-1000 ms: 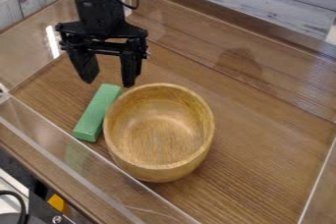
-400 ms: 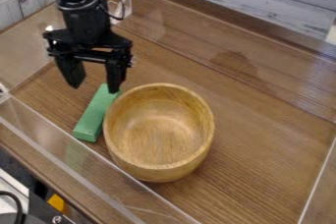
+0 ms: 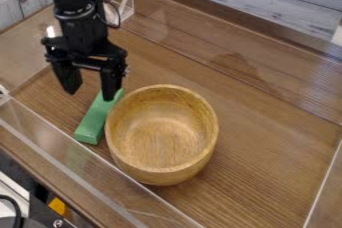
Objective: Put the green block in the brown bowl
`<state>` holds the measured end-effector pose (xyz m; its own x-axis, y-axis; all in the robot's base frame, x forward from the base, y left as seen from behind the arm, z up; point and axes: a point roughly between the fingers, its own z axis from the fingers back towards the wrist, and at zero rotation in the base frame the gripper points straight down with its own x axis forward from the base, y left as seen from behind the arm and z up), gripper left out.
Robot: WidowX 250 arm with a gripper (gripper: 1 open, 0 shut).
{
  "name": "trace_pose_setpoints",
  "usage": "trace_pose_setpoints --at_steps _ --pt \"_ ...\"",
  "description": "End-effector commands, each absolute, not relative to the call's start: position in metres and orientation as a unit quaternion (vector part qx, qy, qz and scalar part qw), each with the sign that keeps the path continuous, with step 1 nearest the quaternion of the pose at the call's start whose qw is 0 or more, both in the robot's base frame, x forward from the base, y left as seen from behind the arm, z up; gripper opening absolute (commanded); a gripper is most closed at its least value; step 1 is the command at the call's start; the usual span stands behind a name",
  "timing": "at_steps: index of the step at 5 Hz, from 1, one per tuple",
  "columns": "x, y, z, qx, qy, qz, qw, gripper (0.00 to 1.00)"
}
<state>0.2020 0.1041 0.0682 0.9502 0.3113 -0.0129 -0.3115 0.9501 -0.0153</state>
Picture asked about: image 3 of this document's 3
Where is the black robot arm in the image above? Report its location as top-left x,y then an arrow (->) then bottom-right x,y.
41,0 -> 127,101

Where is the clear acrylic corner bracket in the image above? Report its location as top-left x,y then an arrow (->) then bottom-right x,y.
104,0 -> 135,28

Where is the green rectangular block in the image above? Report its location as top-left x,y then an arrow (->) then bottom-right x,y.
73,89 -> 124,145

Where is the brown wooden bowl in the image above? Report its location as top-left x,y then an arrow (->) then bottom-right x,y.
105,84 -> 219,186

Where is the clear acrylic front wall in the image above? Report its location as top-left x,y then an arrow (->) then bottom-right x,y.
0,85 -> 204,228

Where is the yellow label on base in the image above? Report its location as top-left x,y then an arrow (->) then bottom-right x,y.
48,197 -> 67,216

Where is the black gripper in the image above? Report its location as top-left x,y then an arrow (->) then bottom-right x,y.
41,5 -> 127,101

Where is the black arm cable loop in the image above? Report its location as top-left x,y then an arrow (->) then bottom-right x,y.
97,0 -> 123,29

